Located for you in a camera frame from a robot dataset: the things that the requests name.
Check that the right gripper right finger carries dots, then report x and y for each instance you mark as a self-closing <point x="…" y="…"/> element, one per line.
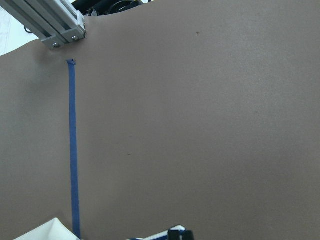
<point x="187" y="235"/>

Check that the navy white striped polo shirt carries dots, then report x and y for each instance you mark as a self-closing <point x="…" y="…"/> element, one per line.
<point x="55" y="230"/>

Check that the aluminium frame post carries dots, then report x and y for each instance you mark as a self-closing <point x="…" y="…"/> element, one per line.
<point x="55" y="22"/>

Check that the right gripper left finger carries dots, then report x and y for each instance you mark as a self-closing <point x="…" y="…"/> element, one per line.
<point x="174" y="235"/>

